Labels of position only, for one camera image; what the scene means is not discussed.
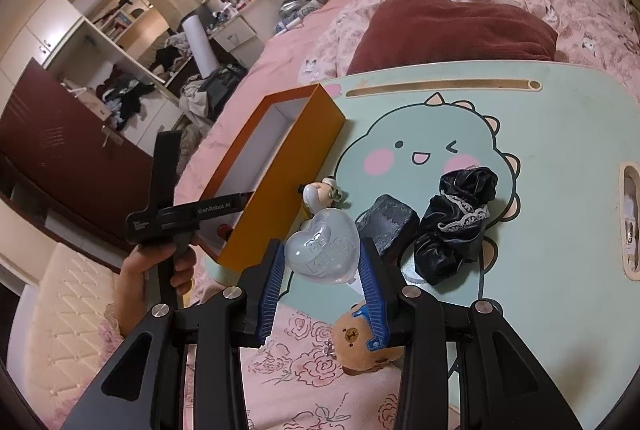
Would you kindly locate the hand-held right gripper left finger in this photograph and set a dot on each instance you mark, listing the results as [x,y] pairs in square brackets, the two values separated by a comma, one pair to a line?
[267,297]

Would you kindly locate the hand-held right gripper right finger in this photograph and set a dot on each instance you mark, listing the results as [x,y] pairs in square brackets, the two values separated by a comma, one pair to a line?
[372,302]

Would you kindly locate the brown bear plush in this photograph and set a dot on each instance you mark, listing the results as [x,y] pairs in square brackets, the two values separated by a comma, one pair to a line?
[352,340]

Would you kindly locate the clear heart-shaped case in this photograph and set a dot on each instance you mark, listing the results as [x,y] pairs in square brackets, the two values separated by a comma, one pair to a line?
[320,252]

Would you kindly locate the black rectangular box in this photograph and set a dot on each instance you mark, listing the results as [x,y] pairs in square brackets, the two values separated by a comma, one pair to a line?
[390,222]

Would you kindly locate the black satin scrunchie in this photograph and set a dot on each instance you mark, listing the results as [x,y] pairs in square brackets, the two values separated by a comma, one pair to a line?
[450,235]

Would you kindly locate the orange cardboard box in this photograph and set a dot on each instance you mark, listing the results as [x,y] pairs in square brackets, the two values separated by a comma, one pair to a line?
[285,169]

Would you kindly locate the person's left hand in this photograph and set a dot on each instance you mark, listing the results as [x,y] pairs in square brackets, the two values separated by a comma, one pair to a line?
[135,282]

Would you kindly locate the dark red door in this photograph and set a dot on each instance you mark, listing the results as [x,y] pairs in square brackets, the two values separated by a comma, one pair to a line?
[60,144]

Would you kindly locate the cream quilted cushion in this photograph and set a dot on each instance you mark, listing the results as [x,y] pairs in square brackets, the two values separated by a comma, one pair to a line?
[65,310]

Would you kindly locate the black bag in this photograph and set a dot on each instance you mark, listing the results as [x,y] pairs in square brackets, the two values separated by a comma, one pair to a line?
[225,84]

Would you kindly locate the white paper roll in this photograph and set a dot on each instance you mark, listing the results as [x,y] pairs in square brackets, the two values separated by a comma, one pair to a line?
[200,44]

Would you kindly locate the white nightstand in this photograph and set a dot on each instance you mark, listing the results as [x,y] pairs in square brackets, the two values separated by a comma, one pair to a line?
[237,37]

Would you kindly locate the mint cartoon lap desk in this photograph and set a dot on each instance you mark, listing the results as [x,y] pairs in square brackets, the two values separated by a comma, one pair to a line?
[540,169]

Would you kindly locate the white shelf unit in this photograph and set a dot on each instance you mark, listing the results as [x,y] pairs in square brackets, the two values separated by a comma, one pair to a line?
[45,29]

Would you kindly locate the blue and white clothes pile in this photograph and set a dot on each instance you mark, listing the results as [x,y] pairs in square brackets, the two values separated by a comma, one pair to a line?
[300,9]

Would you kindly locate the maroon pillow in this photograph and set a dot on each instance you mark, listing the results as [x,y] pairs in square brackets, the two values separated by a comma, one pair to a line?
[450,29]

